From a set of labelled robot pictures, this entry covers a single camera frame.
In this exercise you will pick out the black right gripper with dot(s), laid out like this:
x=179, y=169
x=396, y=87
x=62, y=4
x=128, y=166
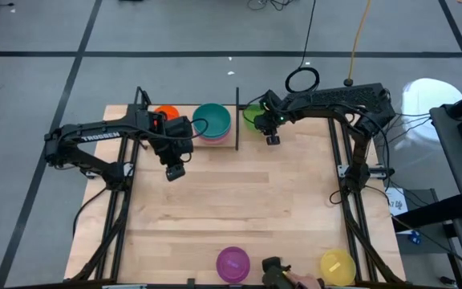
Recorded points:
x=269, y=122

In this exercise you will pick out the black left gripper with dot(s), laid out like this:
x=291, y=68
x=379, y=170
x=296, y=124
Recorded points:
x=173, y=150

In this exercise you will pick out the teal plastic bowl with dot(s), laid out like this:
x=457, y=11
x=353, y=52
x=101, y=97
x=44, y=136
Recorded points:
x=215, y=118

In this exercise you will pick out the purple translucent plastic bowl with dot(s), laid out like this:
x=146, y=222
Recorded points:
x=233, y=265

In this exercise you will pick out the yellow translucent plastic bowl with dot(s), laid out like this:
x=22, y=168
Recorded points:
x=337, y=267

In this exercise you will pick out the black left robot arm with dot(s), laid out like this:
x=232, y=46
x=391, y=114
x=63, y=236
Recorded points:
x=94, y=134

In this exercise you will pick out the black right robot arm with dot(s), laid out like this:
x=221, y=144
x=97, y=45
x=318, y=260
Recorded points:
x=347, y=98

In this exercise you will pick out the green translucent plastic bowl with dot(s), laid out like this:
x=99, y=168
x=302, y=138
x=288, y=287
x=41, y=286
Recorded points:
x=250, y=120

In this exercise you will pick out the orange translucent plastic bowl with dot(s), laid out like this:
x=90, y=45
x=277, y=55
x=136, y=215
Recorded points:
x=168, y=110

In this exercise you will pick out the pink plastic bowl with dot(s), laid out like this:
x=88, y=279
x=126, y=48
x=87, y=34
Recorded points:
x=214, y=141

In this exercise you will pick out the white paper sheet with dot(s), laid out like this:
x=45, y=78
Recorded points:
x=397, y=208

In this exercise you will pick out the person's hand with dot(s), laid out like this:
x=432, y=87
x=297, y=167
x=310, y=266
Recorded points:
x=301, y=281

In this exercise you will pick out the black table beam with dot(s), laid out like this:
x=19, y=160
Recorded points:
x=427, y=212

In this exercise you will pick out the small blue object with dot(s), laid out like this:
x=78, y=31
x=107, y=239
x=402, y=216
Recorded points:
x=414, y=237

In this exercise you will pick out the grey side table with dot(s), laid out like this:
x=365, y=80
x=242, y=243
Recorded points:
x=455, y=168

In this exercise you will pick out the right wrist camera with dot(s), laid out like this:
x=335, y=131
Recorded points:
x=273, y=140

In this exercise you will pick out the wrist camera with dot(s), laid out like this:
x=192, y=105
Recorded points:
x=175, y=172
x=273, y=140

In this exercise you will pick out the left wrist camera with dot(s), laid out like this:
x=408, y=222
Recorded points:
x=175, y=172

